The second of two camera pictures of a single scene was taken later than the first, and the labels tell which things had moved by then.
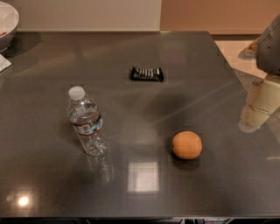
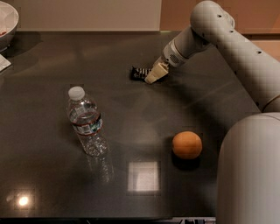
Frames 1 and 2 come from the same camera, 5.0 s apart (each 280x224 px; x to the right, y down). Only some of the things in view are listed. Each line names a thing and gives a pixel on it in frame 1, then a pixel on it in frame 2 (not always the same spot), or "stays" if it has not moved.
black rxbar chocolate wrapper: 146,74 stays
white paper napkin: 4,63 stays
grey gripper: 270,49 -> 172,56
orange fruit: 186,145 stays
